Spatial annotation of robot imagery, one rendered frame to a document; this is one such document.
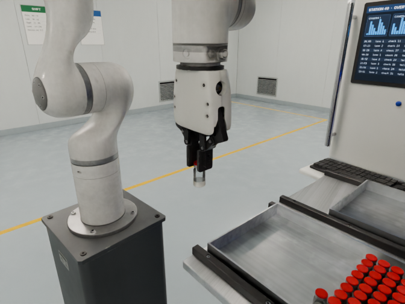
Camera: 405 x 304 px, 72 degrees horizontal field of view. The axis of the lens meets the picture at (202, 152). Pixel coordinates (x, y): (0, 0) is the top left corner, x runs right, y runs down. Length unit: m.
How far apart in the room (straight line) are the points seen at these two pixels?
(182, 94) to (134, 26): 5.51
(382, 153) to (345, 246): 0.71
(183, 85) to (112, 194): 0.42
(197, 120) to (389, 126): 1.03
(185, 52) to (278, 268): 0.47
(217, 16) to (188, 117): 0.15
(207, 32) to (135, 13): 5.58
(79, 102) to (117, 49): 5.09
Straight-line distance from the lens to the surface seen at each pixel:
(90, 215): 0.81
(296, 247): 0.72
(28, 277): 2.15
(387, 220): 0.92
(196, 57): 0.41
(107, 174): 0.75
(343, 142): 1.46
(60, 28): 0.70
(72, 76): 0.67
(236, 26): 0.50
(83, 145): 0.73
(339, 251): 0.74
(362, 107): 1.39
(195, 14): 0.42
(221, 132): 0.43
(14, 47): 5.27
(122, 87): 0.73
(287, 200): 0.87
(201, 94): 0.42
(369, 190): 1.06
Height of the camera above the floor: 1.32
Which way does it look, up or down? 21 degrees down
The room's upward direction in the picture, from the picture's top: straight up
